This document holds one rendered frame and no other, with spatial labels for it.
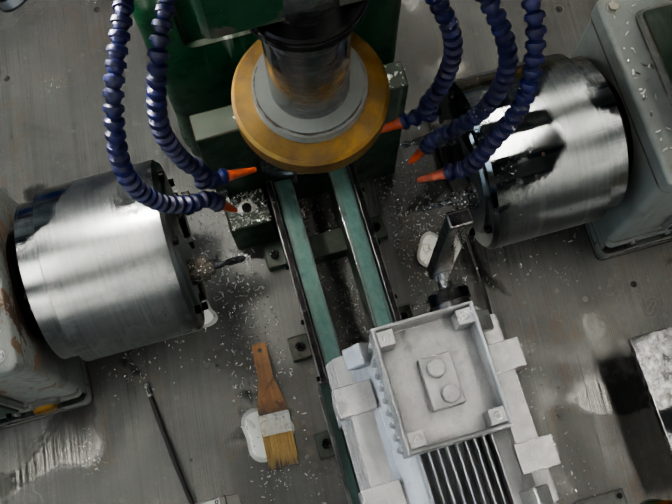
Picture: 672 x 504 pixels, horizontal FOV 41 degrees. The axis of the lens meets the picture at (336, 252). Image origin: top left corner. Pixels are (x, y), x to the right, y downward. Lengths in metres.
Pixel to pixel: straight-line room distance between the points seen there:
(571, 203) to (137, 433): 0.76
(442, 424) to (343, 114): 0.36
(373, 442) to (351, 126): 0.35
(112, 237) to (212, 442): 0.44
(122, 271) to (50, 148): 0.52
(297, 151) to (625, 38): 0.52
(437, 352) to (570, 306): 0.70
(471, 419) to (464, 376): 0.04
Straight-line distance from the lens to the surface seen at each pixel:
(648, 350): 1.44
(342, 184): 1.44
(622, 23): 1.33
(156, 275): 1.18
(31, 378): 1.29
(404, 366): 0.87
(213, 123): 1.24
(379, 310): 1.38
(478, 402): 0.87
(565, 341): 1.54
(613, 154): 1.28
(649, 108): 1.29
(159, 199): 1.08
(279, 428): 1.47
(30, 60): 1.75
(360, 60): 1.03
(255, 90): 1.02
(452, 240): 1.13
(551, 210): 1.27
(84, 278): 1.19
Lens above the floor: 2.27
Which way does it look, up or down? 75 degrees down
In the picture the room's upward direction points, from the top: 1 degrees counter-clockwise
